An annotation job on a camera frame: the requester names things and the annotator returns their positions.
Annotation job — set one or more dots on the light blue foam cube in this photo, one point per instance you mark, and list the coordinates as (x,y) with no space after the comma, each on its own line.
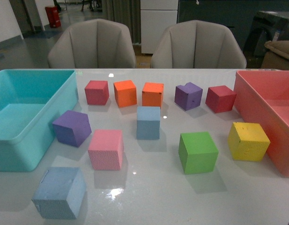
(148,123)
(60,193)

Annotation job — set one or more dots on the chipped orange foam cube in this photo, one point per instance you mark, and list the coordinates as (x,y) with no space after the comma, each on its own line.
(152,94)

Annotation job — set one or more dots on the chipped purple foam cube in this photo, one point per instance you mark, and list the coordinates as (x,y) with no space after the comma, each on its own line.
(188,96)

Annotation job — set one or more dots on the dark pink foam cube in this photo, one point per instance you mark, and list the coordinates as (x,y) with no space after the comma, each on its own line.
(97,92)

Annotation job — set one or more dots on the light pink foam cube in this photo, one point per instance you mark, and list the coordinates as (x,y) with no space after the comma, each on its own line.
(106,149)

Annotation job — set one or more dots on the green foam cube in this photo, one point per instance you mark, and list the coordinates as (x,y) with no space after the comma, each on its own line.
(197,152)

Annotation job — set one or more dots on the dark red foam cube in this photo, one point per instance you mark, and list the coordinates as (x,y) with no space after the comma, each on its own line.
(220,99)

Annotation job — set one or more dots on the left beige chair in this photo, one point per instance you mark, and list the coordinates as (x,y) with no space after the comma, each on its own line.
(96,43)

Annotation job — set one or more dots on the beige chair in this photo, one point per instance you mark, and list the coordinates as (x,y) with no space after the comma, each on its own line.
(96,43)
(198,44)

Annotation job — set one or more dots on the right beige chair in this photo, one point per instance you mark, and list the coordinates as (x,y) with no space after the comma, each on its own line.
(198,44)

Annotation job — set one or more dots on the white filing cabinet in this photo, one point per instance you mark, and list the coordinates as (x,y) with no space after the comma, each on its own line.
(156,16)

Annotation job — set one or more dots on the yellow foam cube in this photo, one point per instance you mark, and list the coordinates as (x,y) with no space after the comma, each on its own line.
(247,141)

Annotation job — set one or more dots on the teal plastic bin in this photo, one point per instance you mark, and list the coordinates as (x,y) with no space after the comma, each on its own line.
(30,100)

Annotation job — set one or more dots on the pink plastic bin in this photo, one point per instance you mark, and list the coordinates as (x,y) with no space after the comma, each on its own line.
(263,97)

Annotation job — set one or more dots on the red fire extinguisher box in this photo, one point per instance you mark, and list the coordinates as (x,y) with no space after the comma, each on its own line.
(53,16)

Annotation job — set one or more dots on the dark grey counter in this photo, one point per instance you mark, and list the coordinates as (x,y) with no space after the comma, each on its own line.
(231,13)

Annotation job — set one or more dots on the black machine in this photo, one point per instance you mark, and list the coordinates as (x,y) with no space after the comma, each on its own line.
(266,26)

